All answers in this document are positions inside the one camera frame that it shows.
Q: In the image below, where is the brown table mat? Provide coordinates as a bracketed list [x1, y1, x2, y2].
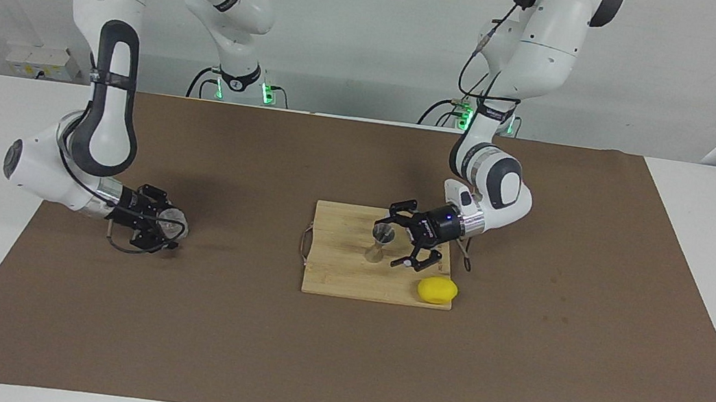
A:
[0, 69, 716, 402]

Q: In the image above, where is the yellow lemon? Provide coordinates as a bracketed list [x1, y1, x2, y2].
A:
[414, 274, 460, 309]

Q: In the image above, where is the white power strip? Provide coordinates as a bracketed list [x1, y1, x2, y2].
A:
[3, 41, 86, 85]

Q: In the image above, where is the black base cable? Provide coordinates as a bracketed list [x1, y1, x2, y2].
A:
[185, 63, 221, 102]
[416, 94, 463, 132]

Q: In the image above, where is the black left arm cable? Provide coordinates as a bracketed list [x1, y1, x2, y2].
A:
[433, 0, 534, 277]

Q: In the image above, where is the small clear glass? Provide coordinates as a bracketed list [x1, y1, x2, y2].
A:
[154, 204, 192, 240]

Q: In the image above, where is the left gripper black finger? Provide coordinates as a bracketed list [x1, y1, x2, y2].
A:
[389, 239, 444, 275]
[374, 195, 427, 233]

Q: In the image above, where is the wooden cutting board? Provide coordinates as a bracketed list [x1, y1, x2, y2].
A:
[293, 198, 465, 313]

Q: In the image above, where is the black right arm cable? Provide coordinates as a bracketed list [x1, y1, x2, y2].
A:
[47, 121, 195, 261]

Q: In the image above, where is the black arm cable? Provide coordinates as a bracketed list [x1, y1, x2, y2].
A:
[47, 121, 195, 261]
[433, 0, 534, 277]

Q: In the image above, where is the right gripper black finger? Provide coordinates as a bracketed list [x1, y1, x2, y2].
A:
[136, 182, 176, 209]
[129, 226, 183, 256]

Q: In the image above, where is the steel double jigger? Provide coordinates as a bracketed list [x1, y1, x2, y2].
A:
[364, 223, 397, 265]

